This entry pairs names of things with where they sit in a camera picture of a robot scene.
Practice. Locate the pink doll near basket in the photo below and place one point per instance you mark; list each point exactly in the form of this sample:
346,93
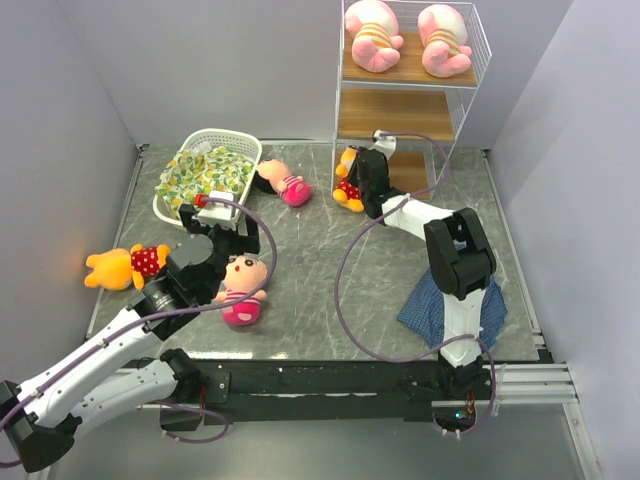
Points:
276,178

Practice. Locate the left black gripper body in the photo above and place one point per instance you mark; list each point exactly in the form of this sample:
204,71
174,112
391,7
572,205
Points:
226,242

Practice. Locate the pink striped doll front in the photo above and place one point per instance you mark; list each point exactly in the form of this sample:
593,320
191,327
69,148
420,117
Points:
243,275

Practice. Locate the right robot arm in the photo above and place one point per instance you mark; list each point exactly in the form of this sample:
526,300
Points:
461,263

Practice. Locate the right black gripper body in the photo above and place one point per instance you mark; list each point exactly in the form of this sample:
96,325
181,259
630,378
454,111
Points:
354,178

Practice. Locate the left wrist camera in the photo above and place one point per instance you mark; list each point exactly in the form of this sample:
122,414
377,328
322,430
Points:
215,213

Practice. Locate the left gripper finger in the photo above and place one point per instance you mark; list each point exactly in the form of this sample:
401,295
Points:
188,218
251,239

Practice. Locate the white wire wooden shelf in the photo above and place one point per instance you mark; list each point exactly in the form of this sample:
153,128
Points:
428,113

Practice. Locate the white plastic basket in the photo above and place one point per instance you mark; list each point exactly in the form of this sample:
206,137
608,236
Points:
244,143

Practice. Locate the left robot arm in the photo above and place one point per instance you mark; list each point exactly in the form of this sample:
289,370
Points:
43,417

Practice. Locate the pink pig plush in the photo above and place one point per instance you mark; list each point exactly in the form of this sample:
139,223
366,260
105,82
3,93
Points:
444,38
375,33

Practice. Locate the blue checkered cloth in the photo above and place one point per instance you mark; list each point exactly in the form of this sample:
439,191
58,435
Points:
423,312

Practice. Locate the lemon print cloth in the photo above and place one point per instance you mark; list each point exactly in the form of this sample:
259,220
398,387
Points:
202,171

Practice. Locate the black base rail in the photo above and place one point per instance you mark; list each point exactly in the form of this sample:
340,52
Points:
287,390

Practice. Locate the orange bear plush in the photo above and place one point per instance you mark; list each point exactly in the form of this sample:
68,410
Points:
346,193
118,269

